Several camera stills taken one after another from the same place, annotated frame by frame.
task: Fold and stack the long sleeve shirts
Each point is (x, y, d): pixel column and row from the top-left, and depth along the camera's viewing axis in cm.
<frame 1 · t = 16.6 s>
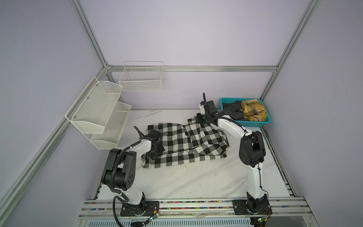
left hand: (160, 154, 93), fingers closed
right hand: (194, 118, 97), fingers closed
black white checkered shirt: (186, 143, 99), point 2 cm above the table
dark grey shirt: (233, 109, 112), point 9 cm above the table
yellow plaid shirt: (254, 110, 106), point 13 cm above the table
white mesh lower shelf: (108, 141, 78), point 21 cm above the table

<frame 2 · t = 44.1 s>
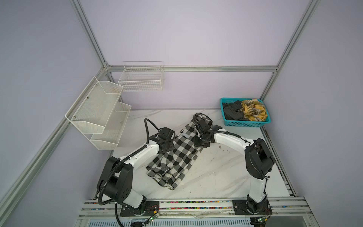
left hand: (169, 147, 89), fingers open
right hand: (195, 143, 92), fingers open
black white checkered shirt: (170, 170, 86), point 4 cm above the table
the other named things where they were.

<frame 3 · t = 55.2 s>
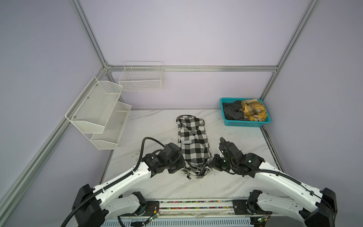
left hand: (185, 165, 75), fingers closed
right hand: (207, 164, 74), fingers closed
black white checkered shirt: (195, 146, 95), point 5 cm above the table
the other named things where they were.

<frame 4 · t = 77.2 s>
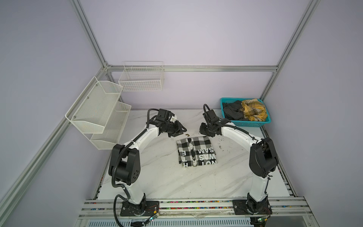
left hand: (184, 131, 85), fingers open
right hand: (199, 130, 93), fingers closed
black white checkered shirt: (196, 151, 92), point 5 cm above the table
the other named things where they were.

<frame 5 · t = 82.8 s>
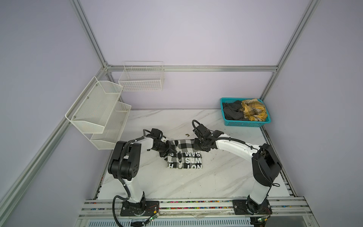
left hand: (175, 152, 91), fingers closed
right hand: (194, 146, 89), fingers closed
black white checkered shirt: (186, 156, 90), point 5 cm above the table
the other named things where they were.

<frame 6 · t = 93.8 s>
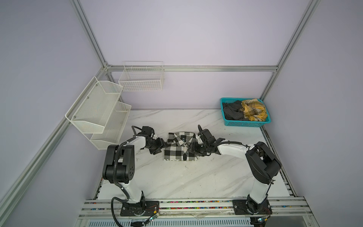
left hand: (164, 148, 93), fingers open
right hand: (188, 151, 90), fingers open
black white checkered shirt: (176, 149, 93), point 6 cm above the table
the other named things where they were.

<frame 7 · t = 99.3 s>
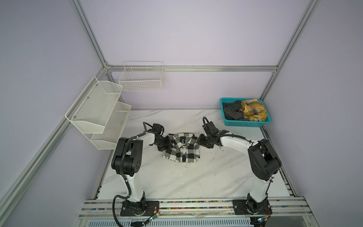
left hand: (172, 146, 96), fingers closed
right hand: (197, 142, 94), fingers open
